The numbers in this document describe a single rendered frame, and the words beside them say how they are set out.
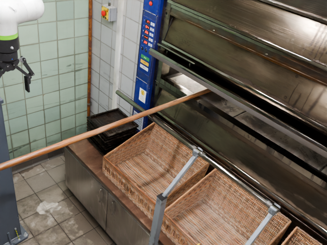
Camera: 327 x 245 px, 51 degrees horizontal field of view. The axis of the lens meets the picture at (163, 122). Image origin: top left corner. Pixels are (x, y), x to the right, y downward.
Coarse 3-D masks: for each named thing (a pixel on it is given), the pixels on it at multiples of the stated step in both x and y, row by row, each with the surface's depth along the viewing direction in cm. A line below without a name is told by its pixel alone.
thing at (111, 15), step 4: (104, 4) 255; (104, 8) 253; (108, 8) 250; (112, 8) 251; (116, 8) 253; (108, 12) 251; (112, 12) 253; (116, 12) 255; (104, 16) 256; (108, 16) 253; (112, 16) 254; (108, 20) 254; (112, 20) 256
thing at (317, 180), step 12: (168, 84) 237; (204, 108) 218; (216, 108) 217; (228, 120) 207; (240, 132) 202; (252, 132) 200; (264, 144) 192; (276, 144) 193; (276, 156) 188; (288, 156) 185; (300, 168) 180; (312, 168) 179; (312, 180) 177; (324, 180) 172
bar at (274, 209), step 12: (120, 96) 217; (156, 120) 198; (168, 132) 192; (192, 144) 183; (192, 156) 181; (204, 156) 177; (216, 168) 172; (240, 180) 164; (168, 192) 180; (252, 192) 160; (156, 204) 182; (264, 204) 156; (276, 204) 155; (156, 216) 186; (156, 228) 190; (156, 240) 197; (252, 240) 153
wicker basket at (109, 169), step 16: (144, 128) 249; (128, 144) 244; (144, 144) 258; (160, 144) 253; (176, 144) 243; (112, 160) 241; (128, 160) 254; (144, 160) 256; (160, 160) 254; (176, 160) 244; (112, 176) 232; (128, 176) 240; (144, 176) 242; (160, 176) 244; (192, 176) 216; (128, 192) 222; (144, 192) 229; (160, 192) 231; (176, 192) 212; (144, 208) 214
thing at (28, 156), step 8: (184, 96) 218; (192, 96) 221; (168, 104) 208; (176, 104) 213; (144, 112) 197; (152, 112) 200; (120, 120) 187; (128, 120) 189; (104, 128) 180; (112, 128) 184; (80, 136) 171; (88, 136) 174; (56, 144) 163; (64, 144) 166; (32, 152) 157; (40, 152) 158; (48, 152) 161; (16, 160) 151; (24, 160) 154; (0, 168) 147
